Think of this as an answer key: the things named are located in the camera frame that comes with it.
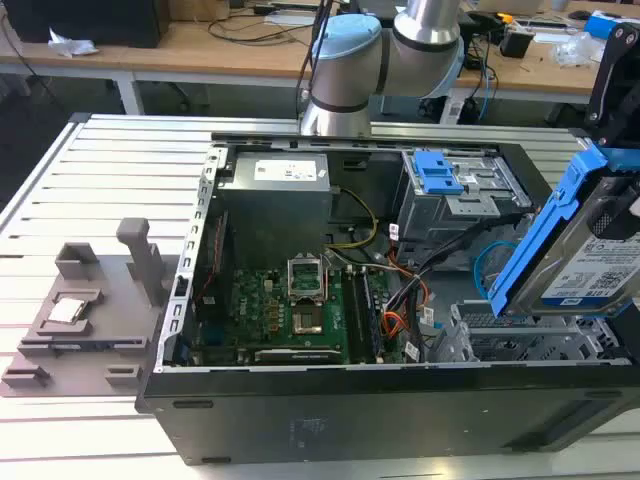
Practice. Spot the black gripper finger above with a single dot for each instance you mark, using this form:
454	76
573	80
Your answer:
617	207
607	75

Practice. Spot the hard disk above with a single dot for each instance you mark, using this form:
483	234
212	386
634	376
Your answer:
565	260

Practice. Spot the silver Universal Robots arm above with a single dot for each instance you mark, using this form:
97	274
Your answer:
345	65

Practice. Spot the metal disk bay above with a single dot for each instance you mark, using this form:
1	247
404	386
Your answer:
525	337

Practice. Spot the black RAM slot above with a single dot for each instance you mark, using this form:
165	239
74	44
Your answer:
352	320
372	320

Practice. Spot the clear plastic bag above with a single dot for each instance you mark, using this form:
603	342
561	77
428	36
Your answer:
577	50

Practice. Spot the blue cardboard box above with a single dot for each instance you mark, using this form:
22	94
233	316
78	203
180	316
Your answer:
600	22

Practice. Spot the small black box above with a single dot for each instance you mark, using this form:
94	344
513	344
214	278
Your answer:
515	42

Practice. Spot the metal drive cage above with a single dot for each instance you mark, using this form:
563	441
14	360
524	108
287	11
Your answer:
450	210

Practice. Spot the blue drive cage latch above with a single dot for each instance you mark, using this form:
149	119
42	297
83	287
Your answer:
435	172

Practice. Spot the thin metal locking lever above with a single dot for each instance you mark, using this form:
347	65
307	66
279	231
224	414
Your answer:
327	275

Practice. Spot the CPU socket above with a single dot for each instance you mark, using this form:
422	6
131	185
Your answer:
308	321

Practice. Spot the black open PC case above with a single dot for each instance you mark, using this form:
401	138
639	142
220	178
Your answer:
350	415

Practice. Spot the grey power supply unit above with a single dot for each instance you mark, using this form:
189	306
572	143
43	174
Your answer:
275	200

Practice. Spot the black graphics card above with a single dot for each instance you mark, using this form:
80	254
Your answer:
300	356

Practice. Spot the green motherboard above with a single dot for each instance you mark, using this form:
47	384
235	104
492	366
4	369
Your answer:
260	310

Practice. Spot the wooden desk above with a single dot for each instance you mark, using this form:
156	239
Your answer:
200	60

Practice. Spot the grey parts rack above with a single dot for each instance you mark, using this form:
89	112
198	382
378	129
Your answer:
115	305

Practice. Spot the black computer tower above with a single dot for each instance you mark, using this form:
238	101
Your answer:
85	22

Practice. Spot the dark RAM stick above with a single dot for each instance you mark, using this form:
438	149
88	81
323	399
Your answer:
100	345

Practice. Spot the crumpled white paper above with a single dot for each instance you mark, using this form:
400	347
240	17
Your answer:
70	45

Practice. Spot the silver CPU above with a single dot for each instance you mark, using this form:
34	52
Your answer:
67	310

